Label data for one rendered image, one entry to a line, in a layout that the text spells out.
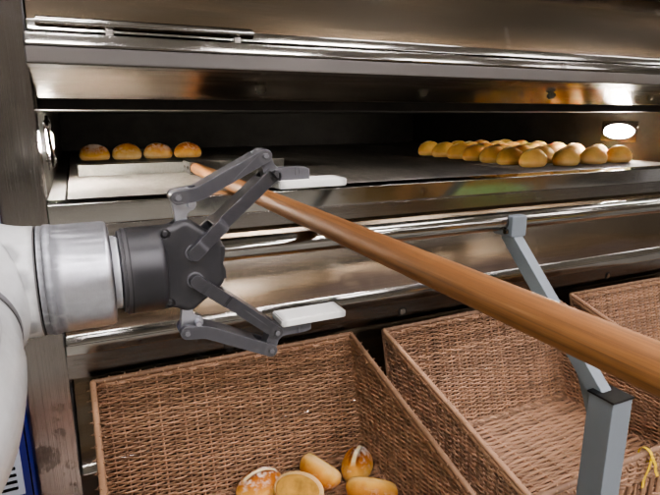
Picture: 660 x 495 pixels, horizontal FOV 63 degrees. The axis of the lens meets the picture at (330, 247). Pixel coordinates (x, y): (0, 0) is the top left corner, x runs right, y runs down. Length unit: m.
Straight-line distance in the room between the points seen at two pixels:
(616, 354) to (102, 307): 0.36
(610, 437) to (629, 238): 1.00
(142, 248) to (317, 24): 0.75
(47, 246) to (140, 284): 0.07
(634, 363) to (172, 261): 0.36
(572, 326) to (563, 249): 1.22
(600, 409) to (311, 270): 0.61
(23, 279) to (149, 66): 0.51
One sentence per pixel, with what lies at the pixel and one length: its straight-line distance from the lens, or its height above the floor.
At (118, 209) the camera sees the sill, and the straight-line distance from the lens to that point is 1.05.
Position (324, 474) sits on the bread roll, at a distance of 1.16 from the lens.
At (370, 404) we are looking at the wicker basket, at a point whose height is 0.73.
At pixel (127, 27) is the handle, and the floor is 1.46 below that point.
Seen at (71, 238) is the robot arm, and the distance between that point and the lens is 0.47.
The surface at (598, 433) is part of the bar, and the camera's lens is 0.88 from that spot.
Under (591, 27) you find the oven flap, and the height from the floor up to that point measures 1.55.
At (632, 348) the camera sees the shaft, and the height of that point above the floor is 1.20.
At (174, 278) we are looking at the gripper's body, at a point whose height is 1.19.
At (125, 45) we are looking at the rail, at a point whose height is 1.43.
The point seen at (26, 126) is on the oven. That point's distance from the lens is 1.04.
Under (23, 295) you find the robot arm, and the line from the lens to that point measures 0.45.
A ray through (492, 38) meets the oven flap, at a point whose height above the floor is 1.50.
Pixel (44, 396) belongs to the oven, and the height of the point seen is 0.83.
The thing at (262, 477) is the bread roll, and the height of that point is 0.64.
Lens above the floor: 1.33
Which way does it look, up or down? 14 degrees down
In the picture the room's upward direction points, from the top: straight up
